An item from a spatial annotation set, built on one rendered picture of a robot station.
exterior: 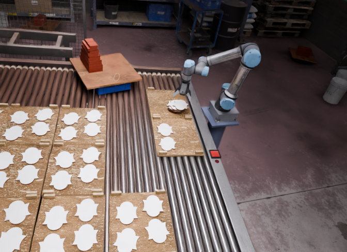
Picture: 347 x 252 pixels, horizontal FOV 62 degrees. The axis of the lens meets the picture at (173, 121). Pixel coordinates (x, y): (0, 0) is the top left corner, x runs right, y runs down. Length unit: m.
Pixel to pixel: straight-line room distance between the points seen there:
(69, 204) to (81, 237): 0.22
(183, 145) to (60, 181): 0.88
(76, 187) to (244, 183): 2.04
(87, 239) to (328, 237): 2.44
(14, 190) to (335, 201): 3.17
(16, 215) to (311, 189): 2.99
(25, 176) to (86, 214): 0.46
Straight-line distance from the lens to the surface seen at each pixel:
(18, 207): 1.84
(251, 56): 2.17
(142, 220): 1.74
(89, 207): 1.77
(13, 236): 1.75
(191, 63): 2.24
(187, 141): 2.21
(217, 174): 2.08
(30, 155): 2.08
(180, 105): 2.44
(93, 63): 2.63
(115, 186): 1.88
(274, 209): 3.31
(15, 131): 2.27
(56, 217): 1.76
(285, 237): 3.17
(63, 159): 2.01
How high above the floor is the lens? 2.42
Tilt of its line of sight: 39 degrees down
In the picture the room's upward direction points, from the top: 12 degrees clockwise
